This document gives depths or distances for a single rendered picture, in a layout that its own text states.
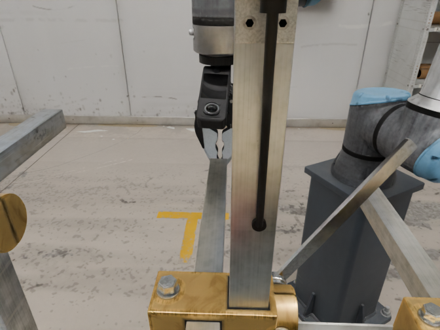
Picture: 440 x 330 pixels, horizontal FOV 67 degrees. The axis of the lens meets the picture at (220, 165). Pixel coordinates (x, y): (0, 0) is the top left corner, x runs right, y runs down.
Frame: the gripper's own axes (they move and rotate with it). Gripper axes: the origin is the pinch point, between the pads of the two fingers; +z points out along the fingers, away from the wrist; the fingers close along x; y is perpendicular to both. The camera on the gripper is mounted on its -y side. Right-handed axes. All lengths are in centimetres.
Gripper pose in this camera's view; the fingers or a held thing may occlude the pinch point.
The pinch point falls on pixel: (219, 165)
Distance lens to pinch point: 63.2
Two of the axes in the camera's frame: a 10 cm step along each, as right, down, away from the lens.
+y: 0.4, -4.7, 8.8
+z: 0.0, 8.8, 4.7
